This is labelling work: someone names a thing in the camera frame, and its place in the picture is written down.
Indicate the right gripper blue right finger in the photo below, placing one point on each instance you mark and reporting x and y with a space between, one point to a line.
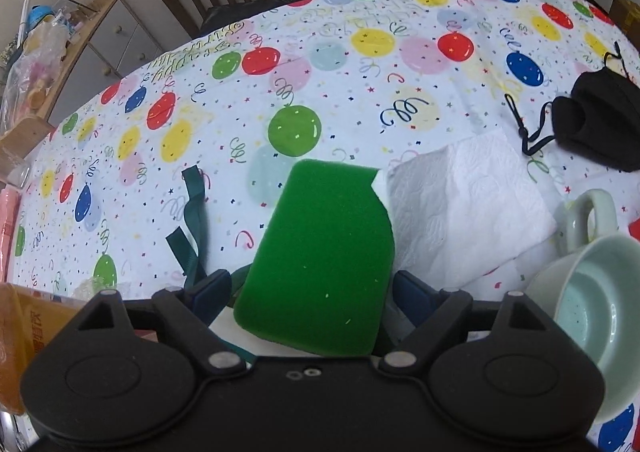
439 323

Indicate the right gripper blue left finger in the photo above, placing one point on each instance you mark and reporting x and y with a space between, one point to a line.
185 316

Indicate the balloon pattern tablecloth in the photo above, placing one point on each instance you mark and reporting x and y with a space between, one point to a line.
369 83

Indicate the dark green ribbon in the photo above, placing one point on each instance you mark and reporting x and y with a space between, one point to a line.
192 227

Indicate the black face mask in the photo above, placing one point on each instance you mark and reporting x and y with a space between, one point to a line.
598 120

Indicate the amber drink plastic bottle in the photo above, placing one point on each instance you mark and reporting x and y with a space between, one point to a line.
29 320

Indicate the clear plastic bag of items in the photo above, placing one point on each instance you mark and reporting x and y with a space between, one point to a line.
34 72

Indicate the wooden side cabinet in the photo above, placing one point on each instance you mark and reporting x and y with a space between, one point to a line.
113 43

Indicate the white paper towel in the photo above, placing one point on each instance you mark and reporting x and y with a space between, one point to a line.
463 210

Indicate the light green ceramic mug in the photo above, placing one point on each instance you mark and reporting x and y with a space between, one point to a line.
592 293

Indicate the green scrub sponge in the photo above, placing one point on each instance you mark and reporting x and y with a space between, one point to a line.
320 275

